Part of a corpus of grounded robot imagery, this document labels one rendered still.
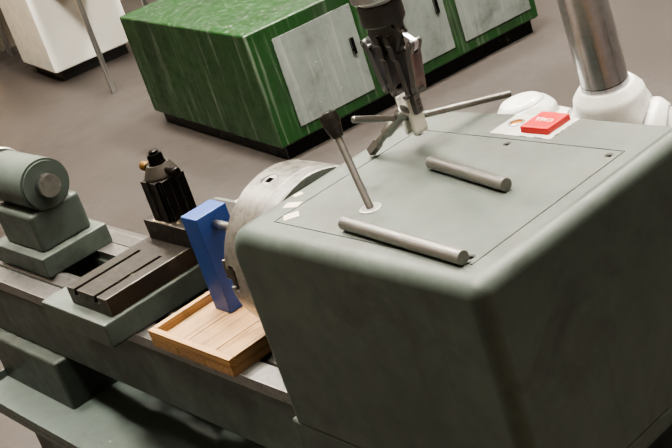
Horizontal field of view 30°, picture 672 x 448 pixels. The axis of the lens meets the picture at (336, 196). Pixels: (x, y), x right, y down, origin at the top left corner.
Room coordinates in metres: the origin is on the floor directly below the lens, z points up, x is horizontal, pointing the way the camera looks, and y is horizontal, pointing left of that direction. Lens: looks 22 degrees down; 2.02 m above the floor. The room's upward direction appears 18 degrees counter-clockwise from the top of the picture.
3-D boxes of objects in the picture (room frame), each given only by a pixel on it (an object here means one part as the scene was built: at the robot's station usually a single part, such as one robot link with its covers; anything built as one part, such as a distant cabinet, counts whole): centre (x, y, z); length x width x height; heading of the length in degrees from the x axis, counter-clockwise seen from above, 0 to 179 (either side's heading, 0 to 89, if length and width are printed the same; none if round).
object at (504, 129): (1.92, -0.35, 1.23); 0.13 x 0.08 x 0.06; 34
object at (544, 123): (1.90, -0.36, 1.26); 0.06 x 0.06 x 0.02; 34
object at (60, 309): (2.71, 0.42, 0.90); 0.53 x 0.30 x 0.06; 124
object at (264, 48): (6.65, -0.24, 0.33); 1.66 x 1.54 x 0.65; 116
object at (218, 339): (2.37, 0.23, 0.89); 0.36 x 0.30 x 0.04; 124
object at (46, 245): (3.14, 0.76, 1.01); 0.30 x 0.20 x 0.29; 34
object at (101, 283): (2.66, 0.41, 0.95); 0.43 x 0.18 x 0.04; 124
